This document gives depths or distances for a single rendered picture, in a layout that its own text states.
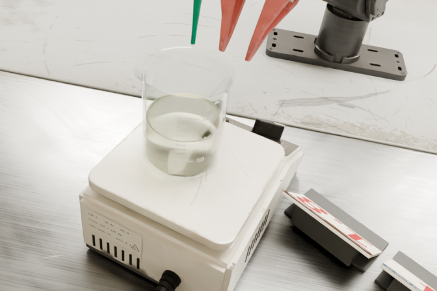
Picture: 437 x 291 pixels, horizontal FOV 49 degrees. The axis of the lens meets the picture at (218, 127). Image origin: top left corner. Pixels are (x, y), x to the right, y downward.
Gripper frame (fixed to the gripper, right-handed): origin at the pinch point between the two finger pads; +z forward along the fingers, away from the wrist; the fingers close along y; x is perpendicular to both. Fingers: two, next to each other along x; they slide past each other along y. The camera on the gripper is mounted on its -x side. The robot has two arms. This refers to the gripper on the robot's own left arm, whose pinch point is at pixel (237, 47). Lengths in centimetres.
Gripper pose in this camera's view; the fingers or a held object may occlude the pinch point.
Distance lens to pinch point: 46.2
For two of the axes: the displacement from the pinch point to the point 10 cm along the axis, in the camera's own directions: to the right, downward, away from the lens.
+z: -3.5, 9.2, 1.9
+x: 2.2, -1.1, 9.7
